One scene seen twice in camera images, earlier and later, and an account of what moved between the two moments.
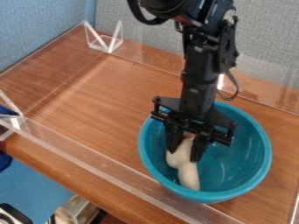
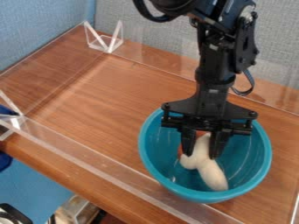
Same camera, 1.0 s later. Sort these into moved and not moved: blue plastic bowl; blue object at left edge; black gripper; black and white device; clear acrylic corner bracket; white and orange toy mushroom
Moved: white and orange toy mushroom; black gripper
Not moved: blue object at left edge; black and white device; blue plastic bowl; clear acrylic corner bracket
